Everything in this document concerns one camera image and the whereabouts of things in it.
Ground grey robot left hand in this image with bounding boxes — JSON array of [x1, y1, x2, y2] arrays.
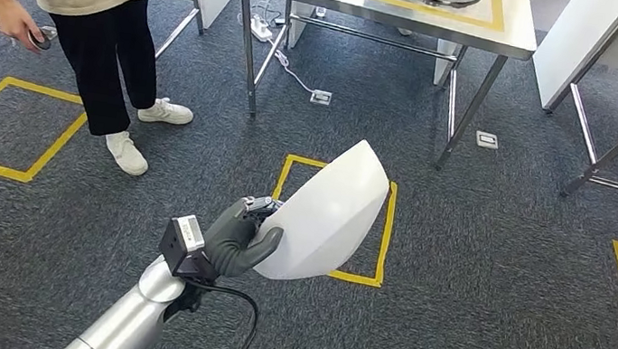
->
[[197, 188, 290, 286]]

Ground person's right hand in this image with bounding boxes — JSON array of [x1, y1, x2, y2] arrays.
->
[[0, 0, 51, 55]]

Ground small dark round device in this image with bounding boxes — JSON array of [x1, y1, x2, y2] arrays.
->
[[25, 23, 59, 52]]

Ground white curved plastic part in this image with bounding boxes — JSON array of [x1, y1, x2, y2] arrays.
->
[[252, 127, 397, 296]]

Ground white sneaker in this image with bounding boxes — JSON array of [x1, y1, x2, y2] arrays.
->
[[100, 128, 154, 179], [136, 93, 197, 130]]

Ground grey floor outlet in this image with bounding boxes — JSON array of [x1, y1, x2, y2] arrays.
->
[[309, 88, 334, 108], [473, 129, 501, 151]]

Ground white power strip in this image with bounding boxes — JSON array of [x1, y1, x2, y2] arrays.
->
[[246, 12, 276, 44]]

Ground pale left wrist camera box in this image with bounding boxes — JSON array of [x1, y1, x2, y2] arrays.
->
[[154, 210, 226, 286]]

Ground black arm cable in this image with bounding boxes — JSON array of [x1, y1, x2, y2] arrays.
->
[[173, 279, 264, 349]]

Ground white power cable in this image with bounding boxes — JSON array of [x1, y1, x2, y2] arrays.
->
[[268, 48, 322, 97]]

